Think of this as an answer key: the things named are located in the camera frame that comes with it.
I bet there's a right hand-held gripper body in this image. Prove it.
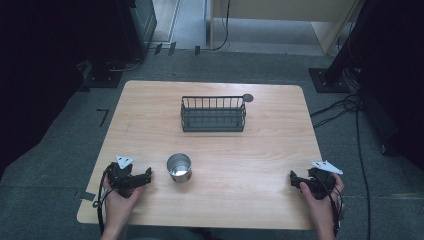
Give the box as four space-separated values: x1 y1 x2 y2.
306 160 344 201

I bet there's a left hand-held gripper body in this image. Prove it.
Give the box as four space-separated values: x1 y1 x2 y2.
106 154 145 199

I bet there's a person's right hand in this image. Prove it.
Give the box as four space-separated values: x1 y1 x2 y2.
299 172 345 224

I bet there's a person's left hand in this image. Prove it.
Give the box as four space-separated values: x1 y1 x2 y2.
102 175 145 222

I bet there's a silver metal cup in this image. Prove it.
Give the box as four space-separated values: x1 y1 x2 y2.
166 152 193 184

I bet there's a grey tape strip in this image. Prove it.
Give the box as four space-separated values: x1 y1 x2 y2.
73 190 97 202

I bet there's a black metal stand with base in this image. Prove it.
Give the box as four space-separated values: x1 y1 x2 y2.
308 0 369 94
78 49 144 90

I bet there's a dark curtain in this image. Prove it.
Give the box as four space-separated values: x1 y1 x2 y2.
0 0 129 178
346 0 424 171

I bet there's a dark equipment cabinet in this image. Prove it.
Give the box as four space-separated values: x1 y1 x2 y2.
114 0 158 62

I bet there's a light wooden cabinet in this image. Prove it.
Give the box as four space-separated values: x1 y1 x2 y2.
208 0 365 56

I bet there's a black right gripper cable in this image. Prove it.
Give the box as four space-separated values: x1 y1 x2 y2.
316 174 345 236

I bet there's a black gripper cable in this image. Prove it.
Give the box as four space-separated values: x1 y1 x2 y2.
316 174 345 236
92 165 113 236

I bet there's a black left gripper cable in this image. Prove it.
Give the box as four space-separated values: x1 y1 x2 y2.
92 165 113 236

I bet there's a black floor cable bundle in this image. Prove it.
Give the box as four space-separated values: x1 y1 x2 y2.
309 93 373 240

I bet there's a black wire basket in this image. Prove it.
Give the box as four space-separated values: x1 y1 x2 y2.
180 95 248 133

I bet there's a thin black hanging cable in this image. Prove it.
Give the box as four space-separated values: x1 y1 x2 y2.
211 0 232 52

